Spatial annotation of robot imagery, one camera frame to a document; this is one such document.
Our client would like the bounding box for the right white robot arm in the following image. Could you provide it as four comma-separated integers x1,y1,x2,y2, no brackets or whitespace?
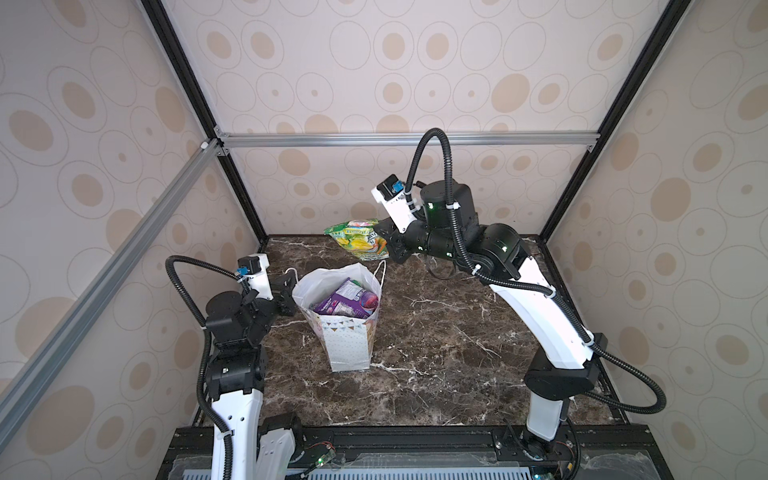
371,175,606,448

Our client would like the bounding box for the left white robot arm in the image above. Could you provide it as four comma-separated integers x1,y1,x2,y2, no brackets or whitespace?
205,273,297,479

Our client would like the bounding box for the diagonal aluminium left bar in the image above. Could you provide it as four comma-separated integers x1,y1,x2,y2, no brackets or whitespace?
1,139,222,449

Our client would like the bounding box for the green snack bag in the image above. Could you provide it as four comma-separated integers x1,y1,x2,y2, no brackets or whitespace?
324,219,389,261

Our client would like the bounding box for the small purple snack bag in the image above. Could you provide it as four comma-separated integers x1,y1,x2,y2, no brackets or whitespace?
312,278,379,319

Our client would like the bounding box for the black frame post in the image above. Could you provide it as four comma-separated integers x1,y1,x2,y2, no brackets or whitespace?
539,0,694,245
140,0,268,241

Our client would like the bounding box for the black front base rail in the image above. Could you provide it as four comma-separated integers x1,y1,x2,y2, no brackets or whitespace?
154,423,673,480

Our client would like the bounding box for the white paper gift bag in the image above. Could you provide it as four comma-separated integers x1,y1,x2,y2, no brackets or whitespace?
293,260,387,372

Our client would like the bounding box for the horizontal aluminium back bar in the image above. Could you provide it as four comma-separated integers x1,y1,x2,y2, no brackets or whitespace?
220,130,600,149

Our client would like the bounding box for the black right frame post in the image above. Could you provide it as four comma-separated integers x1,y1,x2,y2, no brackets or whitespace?
539,0,694,245

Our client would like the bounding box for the black left frame post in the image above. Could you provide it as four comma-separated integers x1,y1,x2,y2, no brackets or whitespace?
140,0,268,241

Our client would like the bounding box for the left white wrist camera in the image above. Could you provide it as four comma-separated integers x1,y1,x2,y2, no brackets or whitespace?
235,253,273,300

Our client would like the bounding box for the right black corrugated cable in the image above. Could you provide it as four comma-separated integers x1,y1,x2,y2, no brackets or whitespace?
404,127,668,416

